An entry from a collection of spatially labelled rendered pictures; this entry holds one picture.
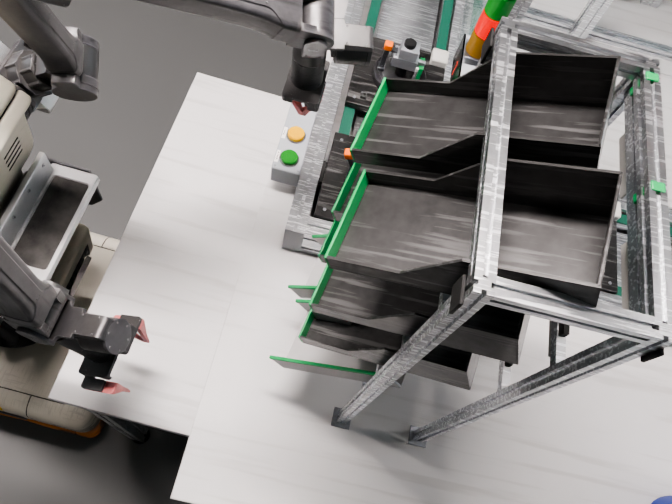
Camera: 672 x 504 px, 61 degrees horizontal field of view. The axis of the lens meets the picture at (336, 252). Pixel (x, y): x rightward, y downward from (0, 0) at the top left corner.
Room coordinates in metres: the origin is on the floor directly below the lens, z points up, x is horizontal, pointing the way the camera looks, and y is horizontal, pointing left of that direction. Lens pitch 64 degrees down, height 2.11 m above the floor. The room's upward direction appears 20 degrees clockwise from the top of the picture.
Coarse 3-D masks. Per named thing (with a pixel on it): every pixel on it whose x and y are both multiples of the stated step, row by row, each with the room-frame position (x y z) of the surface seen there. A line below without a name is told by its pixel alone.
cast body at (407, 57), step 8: (408, 40) 1.10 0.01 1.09; (400, 48) 1.08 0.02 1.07; (408, 48) 1.08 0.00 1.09; (416, 48) 1.09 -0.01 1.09; (392, 56) 1.09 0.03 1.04; (400, 56) 1.07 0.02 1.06; (408, 56) 1.07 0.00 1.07; (416, 56) 1.07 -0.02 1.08; (392, 64) 1.07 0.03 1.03; (400, 64) 1.07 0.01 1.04; (408, 64) 1.07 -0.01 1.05; (416, 64) 1.07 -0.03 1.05; (424, 64) 1.09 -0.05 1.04
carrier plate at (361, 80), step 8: (376, 40) 1.19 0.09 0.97; (384, 40) 1.20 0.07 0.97; (376, 48) 1.16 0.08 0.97; (376, 56) 1.14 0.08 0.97; (424, 56) 1.20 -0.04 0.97; (352, 72) 1.06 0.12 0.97; (360, 72) 1.07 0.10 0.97; (368, 72) 1.07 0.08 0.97; (432, 72) 1.15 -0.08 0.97; (440, 72) 1.16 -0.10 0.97; (352, 80) 1.03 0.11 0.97; (360, 80) 1.04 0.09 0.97; (368, 80) 1.05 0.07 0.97; (440, 80) 1.13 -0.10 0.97; (352, 88) 1.01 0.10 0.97; (360, 88) 1.01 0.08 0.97; (368, 88) 1.02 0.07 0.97; (376, 88) 1.03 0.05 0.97; (352, 96) 0.98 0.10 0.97; (368, 96) 1.00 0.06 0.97; (344, 104) 0.96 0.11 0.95; (352, 104) 0.96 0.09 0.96; (360, 104) 0.97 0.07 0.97; (368, 104) 0.97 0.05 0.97
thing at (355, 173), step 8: (352, 168) 0.50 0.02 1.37; (360, 168) 0.52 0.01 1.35; (368, 168) 0.52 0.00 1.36; (376, 168) 0.52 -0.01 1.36; (384, 168) 0.52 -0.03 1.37; (392, 168) 0.53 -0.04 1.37; (352, 176) 0.49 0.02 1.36; (360, 176) 0.50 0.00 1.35; (424, 176) 0.52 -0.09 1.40; (432, 176) 0.52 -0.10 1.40; (440, 176) 0.52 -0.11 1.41; (344, 184) 0.47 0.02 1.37; (352, 184) 0.49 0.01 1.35; (344, 192) 0.46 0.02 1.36; (352, 192) 0.47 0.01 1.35; (336, 200) 0.44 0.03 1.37; (344, 200) 0.45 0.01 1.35; (336, 208) 0.43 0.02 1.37; (344, 208) 0.44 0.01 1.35; (336, 216) 0.42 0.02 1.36
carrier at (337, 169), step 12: (336, 132) 0.86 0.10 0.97; (336, 144) 0.82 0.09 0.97; (348, 144) 0.84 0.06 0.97; (336, 156) 0.79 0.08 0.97; (336, 168) 0.76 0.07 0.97; (348, 168) 0.76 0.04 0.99; (324, 180) 0.72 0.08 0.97; (336, 180) 0.73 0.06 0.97; (324, 192) 0.69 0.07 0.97; (336, 192) 0.70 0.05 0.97; (324, 204) 0.66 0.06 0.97; (324, 216) 0.63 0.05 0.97
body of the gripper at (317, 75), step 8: (296, 64) 0.66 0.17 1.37; (328, 64) 0.73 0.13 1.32; (296, 72) 0.65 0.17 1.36; (304, 72) 0.65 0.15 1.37; (312, 72) 0.66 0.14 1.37; (320, 72) 0.67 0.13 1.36; (288, 80) 0.66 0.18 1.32; (296, 80) 0.65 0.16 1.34; (304, 80) 0.65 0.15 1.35; (312, 80) 0.66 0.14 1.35; (320, 80) 0.67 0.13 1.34; (288, 88) 0.65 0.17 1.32; (296, 88) 0.65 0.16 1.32; (304, 88) 0.65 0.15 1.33; (312, 88) 0.66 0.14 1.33; (320, 88) 0.67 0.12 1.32; (288, 96) 0.63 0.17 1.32; (296, 96) 0.63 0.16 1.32; (304, 96) 0.64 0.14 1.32; (312, 96) 0.65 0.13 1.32; (320, 96) 0.65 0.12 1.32; (312, 104) 0.63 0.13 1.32
